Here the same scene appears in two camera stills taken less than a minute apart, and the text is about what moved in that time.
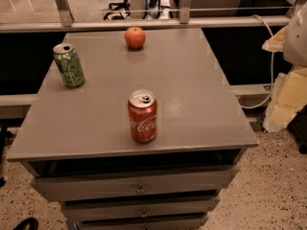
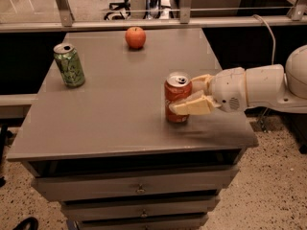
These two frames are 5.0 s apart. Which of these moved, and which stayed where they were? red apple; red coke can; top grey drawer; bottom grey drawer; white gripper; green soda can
Moved: white gripper; red coke can
Stayed: top grey drawer; red apple; bottom grey drawer; green soda can
